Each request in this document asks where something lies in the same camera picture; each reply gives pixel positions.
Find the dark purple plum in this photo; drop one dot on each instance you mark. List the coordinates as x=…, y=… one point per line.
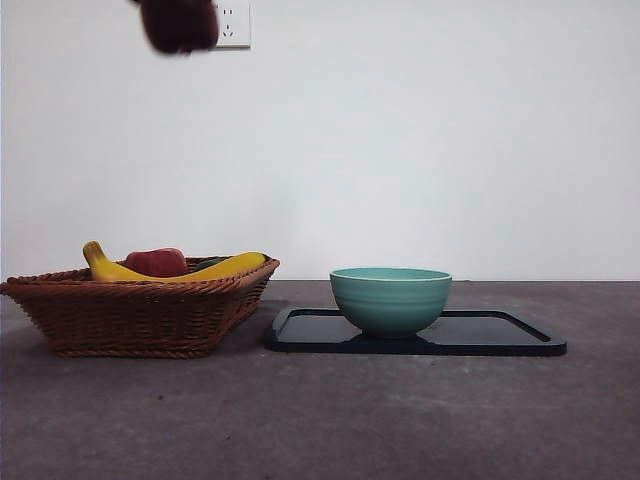
x=180, y=25

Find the brown wicker basket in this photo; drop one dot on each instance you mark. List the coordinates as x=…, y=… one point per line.
x=130, y=320

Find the red bell pepper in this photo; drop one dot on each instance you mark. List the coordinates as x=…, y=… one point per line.
x=155, y=260

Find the teal ribbed bowl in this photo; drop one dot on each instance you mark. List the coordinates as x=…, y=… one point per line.
x=390, y=305

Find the white wall socket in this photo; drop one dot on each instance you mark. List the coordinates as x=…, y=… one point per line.
x=235, y=30

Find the yellow banana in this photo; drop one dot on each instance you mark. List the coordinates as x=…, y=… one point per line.
x=150, y=276

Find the green vegetable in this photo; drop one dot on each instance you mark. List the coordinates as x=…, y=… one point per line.
x=206, y=264

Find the dark rectangular tray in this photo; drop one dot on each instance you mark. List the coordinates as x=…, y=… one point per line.
x=310, y=335

